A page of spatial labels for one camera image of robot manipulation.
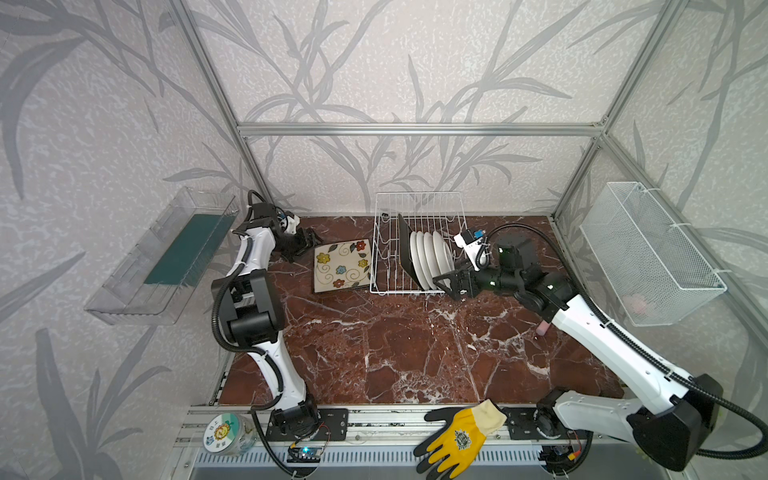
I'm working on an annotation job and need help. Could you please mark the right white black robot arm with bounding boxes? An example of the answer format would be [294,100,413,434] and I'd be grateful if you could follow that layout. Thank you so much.
[435,229,767,471]

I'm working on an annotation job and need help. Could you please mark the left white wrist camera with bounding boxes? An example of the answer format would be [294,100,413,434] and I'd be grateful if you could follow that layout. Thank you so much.
[280,213,300,235]

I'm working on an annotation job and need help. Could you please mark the purple pink brush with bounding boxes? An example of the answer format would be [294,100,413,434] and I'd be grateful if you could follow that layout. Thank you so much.
[536,321,551,336]

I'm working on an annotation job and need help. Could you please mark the clear acrylic wall shelf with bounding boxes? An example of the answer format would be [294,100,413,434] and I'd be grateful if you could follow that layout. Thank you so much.
[84,187,239,326]

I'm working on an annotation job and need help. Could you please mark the white wire dish rack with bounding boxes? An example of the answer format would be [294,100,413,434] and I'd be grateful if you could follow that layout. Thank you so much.
[370,191,467,296]

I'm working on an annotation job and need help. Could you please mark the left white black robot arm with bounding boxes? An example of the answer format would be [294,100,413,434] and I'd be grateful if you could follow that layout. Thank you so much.
[211,190,321,440]

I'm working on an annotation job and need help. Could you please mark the aluminium mounting rail base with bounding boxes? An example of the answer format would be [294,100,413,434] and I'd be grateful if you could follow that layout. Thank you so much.
[160,404,672,479]

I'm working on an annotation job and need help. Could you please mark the pink object in basket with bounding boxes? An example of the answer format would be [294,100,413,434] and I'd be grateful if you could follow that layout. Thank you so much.
[622,294,652,315]

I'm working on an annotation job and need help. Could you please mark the green circuit board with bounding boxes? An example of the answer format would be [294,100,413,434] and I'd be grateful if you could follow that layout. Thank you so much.
[287,443,326,464]

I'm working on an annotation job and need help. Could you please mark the yellow black work glove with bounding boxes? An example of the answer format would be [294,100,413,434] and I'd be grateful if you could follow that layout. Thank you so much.
[413,399,507,479]

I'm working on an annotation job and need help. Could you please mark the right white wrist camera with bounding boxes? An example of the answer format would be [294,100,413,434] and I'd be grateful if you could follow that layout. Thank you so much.
[454,229,490,271]

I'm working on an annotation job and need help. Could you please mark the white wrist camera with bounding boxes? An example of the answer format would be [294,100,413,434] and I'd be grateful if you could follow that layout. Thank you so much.
[280,213,300,235]
[454,229,490,271]

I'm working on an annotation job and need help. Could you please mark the white wire mesh wall basket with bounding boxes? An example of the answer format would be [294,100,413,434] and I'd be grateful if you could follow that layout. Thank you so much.
[580,182,727,327]

